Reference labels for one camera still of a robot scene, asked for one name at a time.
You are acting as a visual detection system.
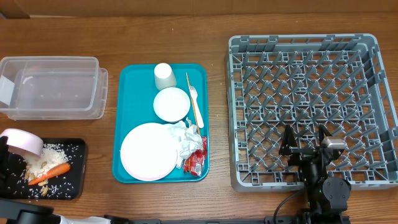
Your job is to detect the grey plastic dishwasher rack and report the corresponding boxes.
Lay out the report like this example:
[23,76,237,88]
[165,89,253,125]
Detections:
[226,34,397,192]

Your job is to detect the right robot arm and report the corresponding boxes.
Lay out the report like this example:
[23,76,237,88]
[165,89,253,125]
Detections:
[273,124,351,224]

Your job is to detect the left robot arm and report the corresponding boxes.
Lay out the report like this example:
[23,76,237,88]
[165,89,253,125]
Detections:
[1,200,130,224]

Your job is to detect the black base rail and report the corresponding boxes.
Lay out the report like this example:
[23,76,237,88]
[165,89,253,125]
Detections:
[104,215,351,224]

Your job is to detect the teal serving tray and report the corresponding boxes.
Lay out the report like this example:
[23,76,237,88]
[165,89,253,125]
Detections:
[112,63,209,184]

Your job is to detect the orange carrot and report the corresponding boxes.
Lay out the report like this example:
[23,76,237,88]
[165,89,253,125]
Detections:
[28,163,71,185]

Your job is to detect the white napkin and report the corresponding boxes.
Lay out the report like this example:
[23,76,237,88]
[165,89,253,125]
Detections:
[164,118,204,169]

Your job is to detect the wooden chopstick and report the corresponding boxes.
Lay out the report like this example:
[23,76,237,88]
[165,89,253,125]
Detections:
[185,72,201,135]

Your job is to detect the white plastic fork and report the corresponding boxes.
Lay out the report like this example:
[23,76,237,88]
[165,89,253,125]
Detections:
[190,85,204,128]

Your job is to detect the black plastic tray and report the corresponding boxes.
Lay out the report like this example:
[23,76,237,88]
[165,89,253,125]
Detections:
[1,138,88,200]

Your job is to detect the white paper cup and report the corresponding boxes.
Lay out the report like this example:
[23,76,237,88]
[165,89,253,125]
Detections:
[154,63,177,90]

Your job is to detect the clear plastic bin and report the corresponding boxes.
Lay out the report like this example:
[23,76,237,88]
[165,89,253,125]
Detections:
[1,56,108,120]

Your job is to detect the rice and food scraps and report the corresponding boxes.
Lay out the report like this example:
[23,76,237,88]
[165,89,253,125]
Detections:
[23,146,68,186]

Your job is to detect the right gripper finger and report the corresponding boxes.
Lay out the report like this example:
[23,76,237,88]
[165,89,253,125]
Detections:
[279,124,299,156]
[318,124,332,144]

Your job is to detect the large pink plate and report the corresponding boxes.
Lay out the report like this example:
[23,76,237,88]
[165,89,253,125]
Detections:
[120,123,180,182]

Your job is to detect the red snack wrapper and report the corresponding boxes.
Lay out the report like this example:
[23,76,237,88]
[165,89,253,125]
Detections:
[183,136,208,176]

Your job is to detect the pink bowl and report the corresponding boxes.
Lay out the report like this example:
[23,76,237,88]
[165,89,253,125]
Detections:
[1,128,44,157]

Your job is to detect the white small bowl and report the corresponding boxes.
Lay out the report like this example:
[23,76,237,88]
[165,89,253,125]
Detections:
[153,87,190,123]

